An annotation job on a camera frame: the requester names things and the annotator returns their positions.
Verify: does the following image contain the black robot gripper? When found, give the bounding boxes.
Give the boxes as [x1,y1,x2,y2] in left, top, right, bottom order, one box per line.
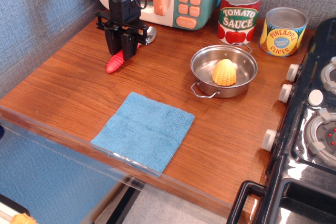
[96,0,150,61]

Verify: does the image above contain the metal spoon with red handle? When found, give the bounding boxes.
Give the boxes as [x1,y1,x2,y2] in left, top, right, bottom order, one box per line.
[106,26,156,73]

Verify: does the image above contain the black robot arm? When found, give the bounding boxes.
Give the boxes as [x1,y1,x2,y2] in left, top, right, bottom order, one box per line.
[96,0,149,61]

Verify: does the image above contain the blue cloth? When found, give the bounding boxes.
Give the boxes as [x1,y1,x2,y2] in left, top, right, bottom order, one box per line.
[91,92,195,173]

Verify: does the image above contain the small steel pot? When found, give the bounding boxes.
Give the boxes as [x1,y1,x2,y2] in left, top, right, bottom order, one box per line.
[191,43,258,99]

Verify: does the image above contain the yellow toy corn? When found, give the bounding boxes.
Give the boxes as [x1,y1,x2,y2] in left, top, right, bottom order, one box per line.
[212,59,237,87]

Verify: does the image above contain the tomato sauce can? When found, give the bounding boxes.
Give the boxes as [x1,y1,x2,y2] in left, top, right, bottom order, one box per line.
[217,0,261,45]

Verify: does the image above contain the clear acrylic barrier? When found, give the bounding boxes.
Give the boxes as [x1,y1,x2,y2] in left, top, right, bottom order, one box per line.
[1,107,230,223]

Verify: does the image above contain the pineapple slices can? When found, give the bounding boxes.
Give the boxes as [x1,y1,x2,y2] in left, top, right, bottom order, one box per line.
[259,7,308,57]

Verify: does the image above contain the white stove knob middle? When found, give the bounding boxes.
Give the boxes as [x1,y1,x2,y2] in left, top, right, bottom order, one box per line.
[278,84,292,103]

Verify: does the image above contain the white stove knob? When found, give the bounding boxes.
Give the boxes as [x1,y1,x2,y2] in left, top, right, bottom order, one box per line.
[286,64,300,82]
[261,129,277,152]
[278,84,292,103]

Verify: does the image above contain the white stove knob upper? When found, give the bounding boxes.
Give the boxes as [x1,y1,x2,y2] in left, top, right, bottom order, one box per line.
[286,64,300,82]

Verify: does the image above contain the white stove knob lower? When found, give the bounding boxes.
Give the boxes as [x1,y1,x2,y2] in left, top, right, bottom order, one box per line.
[261,129,277,152]

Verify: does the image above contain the orange object at corner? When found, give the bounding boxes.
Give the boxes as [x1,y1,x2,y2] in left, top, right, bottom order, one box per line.
[10,213,37,224]

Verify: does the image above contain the black toy stove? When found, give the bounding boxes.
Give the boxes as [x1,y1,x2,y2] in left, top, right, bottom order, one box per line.
[227,18,335,223]

